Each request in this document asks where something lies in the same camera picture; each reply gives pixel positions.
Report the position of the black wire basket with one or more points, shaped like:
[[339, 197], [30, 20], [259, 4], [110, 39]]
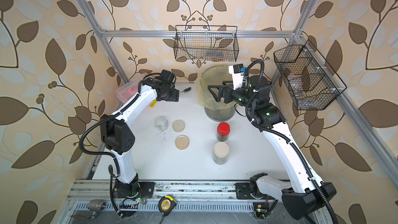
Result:
[[206, 43], [312, 82]]

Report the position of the yellow black tape measure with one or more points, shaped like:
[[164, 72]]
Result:
[[166, 205]]

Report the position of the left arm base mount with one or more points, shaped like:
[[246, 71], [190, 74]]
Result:
[[134, 190]]

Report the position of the black wire basket right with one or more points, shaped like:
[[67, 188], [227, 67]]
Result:
[[312, 82]]

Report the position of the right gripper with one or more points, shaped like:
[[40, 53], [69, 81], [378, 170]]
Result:
[[228, 89]]

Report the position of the beige lid tall jar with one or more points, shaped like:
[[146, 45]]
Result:
[[220, 152]]

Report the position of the pink plastic toolbox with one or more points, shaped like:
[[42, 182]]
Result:
[[128, 90]]

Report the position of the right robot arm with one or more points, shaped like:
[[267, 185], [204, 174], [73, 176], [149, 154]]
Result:
[[305, 192]]

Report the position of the yellow plastic bin liner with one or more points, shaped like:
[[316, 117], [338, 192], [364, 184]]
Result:
[[212, 76]]

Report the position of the metal pipe fitting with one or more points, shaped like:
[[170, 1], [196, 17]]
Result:
[[96, 205]]

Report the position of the red lid tea jar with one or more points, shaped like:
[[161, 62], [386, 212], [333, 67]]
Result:
[[223, 131]]

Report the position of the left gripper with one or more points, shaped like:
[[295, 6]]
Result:
[[174, 97]]

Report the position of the tan short jar lid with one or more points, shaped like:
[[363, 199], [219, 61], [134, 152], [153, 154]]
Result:
[[182, 142]]

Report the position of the ribbed glass jar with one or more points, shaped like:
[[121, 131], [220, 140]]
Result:
[[161, 123]]

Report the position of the black wire basket back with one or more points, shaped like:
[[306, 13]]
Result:
[[206, 43]]

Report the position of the yellow pipe wrench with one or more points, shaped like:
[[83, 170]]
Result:
[[153, 103]]

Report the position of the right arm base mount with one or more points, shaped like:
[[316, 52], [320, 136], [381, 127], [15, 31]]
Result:
[[259, 187]]

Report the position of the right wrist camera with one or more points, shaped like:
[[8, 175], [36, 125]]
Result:
[[237, 72]]

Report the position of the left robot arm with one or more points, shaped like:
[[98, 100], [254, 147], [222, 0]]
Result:
[[116, 129]]

